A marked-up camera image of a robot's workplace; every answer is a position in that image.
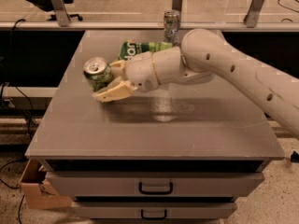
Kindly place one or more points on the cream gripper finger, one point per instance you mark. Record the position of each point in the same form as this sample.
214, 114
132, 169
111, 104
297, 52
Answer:
116, 90
118, 68

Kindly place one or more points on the right metal bracket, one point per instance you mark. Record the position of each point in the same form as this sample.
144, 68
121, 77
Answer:
252, 17

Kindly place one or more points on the black lower drawer handle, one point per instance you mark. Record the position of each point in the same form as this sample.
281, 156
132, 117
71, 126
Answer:
153, 215

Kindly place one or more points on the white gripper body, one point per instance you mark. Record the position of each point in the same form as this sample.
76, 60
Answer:
140, 70

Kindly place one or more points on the left metal bracket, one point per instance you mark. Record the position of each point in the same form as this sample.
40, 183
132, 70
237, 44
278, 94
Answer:
60, 12

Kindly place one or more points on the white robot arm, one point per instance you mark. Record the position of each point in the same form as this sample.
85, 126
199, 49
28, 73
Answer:
202, 54

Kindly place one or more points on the silver can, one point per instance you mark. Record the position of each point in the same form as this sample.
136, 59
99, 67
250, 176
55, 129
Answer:
171, 26

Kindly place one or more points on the lower grey drawer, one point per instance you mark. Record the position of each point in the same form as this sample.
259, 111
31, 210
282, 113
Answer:
174, 210

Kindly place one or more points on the green soda can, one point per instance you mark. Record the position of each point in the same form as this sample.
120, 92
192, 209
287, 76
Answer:
98, 73

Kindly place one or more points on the black upper drawer handle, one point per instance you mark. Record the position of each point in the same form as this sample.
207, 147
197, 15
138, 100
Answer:
147, 189

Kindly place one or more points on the grey drawer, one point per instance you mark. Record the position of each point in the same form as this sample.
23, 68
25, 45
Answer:
125, 184
174, 210

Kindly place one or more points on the green chip bag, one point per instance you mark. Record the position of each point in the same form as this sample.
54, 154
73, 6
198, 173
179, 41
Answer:
130, 48

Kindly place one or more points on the black drawer handle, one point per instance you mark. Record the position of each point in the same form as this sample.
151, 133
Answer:
153, 215
147, 189

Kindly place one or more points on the upper grey drawer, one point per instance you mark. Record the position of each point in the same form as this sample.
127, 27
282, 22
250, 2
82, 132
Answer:
125, 184

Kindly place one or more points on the cardboard box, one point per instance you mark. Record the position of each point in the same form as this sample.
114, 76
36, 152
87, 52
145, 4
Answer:
37, 190

